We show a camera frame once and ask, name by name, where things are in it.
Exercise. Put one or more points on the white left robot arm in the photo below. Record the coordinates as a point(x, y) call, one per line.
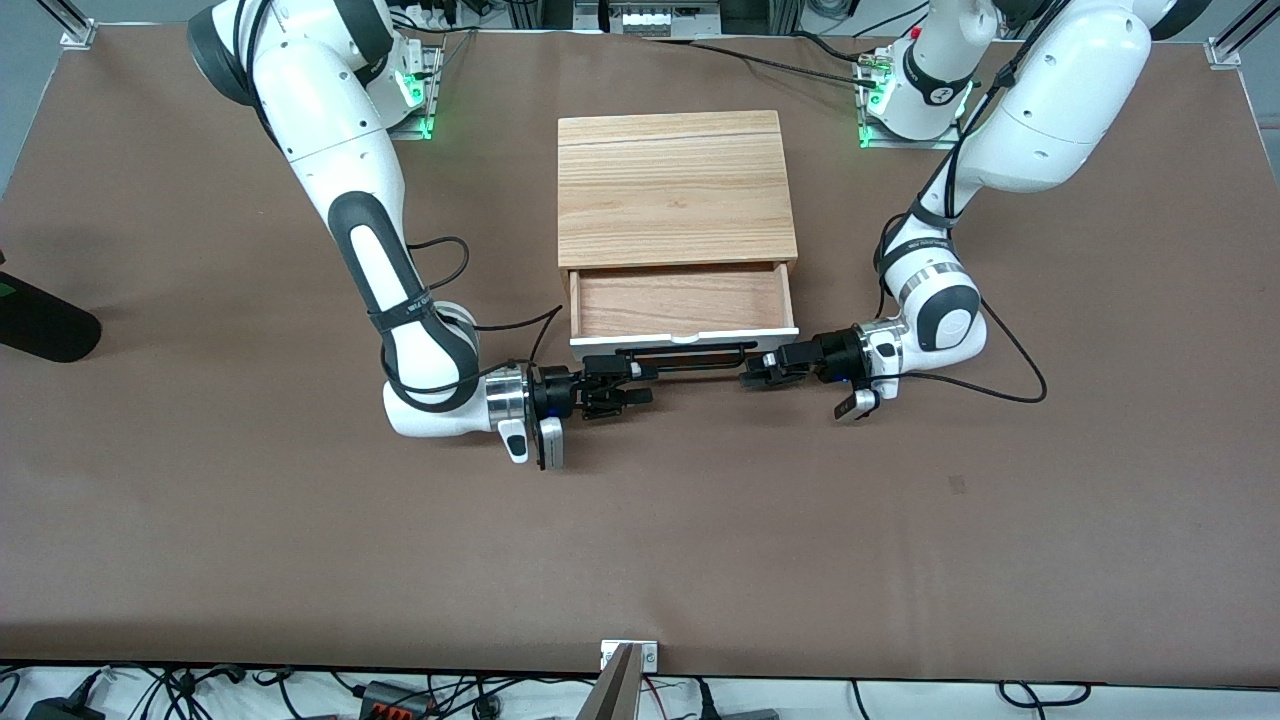
point(1050, 100)

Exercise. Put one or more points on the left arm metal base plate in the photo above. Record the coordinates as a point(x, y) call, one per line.
point(900, 143)

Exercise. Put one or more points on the small metal table bracket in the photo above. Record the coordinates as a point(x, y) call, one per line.
point(650, 655)

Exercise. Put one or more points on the aluminium corner bracket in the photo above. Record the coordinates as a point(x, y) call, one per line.
point(78, 30)
point(1225, 50)

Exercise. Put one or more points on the orange and black connector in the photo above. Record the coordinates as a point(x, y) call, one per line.
point(395, 698)

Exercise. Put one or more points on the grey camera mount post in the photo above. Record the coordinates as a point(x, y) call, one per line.
point(612, 695)

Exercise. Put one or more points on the black ribbed foam cylinder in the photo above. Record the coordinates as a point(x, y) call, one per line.
point(45, 325)

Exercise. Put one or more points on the white power strip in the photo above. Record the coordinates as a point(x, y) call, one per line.
point(650, 18)

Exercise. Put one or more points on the black power adapter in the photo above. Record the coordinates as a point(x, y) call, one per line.
point(62, 710)

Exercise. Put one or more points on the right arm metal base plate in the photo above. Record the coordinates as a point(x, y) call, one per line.
point(425, 125)

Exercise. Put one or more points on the light wooden drawer cabinet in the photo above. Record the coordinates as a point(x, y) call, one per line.
point(675, 190)

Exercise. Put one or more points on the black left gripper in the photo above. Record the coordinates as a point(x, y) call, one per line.
point(833, 352)

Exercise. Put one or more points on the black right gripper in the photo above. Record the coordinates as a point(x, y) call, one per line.
point(556, 391)

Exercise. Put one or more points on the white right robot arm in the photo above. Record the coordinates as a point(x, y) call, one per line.
point(340, 120)

